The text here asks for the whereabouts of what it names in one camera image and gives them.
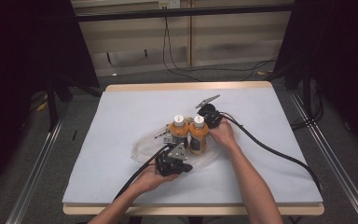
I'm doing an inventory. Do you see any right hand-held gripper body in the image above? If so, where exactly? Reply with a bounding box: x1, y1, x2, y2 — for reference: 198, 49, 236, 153
195, 94, 224, 130

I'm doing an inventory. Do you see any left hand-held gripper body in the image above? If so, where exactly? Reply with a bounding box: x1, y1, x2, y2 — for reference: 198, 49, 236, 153
155, 142, 194, 178

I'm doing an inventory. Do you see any orange juice bottle white cap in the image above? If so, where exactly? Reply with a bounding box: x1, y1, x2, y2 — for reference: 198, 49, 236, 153
188, 115, 211, 156
168, 114, 190, 149

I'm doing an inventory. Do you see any clear plastic bag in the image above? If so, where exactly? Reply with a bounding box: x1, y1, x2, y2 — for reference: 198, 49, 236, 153
131, 123, 231, 171

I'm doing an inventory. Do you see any person's right hand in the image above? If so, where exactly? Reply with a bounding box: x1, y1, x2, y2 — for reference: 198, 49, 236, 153
209, 119, 239, 151

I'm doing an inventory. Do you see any person's left hand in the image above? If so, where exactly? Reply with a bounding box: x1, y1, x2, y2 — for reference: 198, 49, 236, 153
136, 163, 182, 196

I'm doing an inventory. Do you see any wooden table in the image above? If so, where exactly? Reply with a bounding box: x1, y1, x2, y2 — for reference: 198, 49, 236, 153
62, 80, 325, 217

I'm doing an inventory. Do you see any black metal stand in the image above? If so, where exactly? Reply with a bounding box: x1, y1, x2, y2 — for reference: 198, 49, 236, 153
302, 69, 312, 123

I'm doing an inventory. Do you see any black horizontal bar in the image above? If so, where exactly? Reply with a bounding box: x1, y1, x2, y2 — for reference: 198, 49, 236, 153
74, 4, 296, 22

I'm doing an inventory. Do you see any black curtain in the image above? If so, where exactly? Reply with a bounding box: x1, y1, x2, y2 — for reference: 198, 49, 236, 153
0, 0, 101, 201
272, 0, 358, 157

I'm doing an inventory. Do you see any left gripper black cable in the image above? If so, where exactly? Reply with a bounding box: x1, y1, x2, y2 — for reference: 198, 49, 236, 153
114, 145, 171, 201

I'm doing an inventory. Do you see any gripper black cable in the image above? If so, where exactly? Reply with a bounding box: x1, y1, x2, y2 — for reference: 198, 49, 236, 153
219, 111, 323, 191
114, 145, 171, 201

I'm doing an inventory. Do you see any black wall cable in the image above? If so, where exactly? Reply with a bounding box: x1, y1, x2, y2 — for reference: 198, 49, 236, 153
166, 26, 278, 82
162, 16, 201, 82

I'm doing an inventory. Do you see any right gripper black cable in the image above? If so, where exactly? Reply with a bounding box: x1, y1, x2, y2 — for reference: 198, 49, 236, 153
219, 111, 323, 191

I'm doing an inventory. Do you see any bundle of black floor cables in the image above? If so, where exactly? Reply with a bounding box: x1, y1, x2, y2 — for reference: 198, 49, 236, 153
290, 88, 325, 131

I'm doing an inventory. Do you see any white wall outlet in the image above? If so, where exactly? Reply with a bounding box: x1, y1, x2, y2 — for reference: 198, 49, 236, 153
158, 0, 181, 10

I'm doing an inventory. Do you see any aluminium floor rail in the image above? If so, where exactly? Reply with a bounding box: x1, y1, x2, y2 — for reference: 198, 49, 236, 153
288, 90, 358, 224
5, 104, 70, 224

